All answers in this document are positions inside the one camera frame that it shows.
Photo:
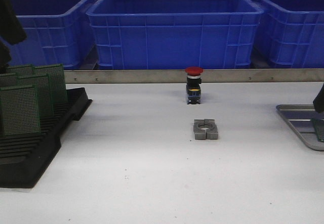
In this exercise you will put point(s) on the green perforated circuit board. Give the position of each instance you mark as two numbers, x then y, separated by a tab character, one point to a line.
19	111
318	128
8	80
42	85
21	70
57	81

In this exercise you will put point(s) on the right blue plastic crate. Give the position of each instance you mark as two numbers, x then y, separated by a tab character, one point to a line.
290	34

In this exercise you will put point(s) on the black slotted board rack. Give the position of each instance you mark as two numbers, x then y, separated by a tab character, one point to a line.
24	158

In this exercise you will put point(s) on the grey metal clamp block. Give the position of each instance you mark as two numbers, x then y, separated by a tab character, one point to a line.
205	129

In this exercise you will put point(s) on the silver metal tray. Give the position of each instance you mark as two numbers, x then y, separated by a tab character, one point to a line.
298	118

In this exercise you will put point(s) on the red emergency stop button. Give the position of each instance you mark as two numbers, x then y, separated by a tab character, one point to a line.
193	84

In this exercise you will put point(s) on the blue plastic crate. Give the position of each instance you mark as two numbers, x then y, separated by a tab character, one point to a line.
58	32
290	34
174	34

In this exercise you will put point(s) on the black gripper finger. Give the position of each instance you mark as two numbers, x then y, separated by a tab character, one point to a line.
5	57
11	29
318	102

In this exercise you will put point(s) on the left blue plastic crate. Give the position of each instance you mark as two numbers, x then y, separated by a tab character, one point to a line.
58	32

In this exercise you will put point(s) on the steel table edge rail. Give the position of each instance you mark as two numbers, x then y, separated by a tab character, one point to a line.
179	76

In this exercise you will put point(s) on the centre blue plastic crate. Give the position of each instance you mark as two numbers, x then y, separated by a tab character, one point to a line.
174	34

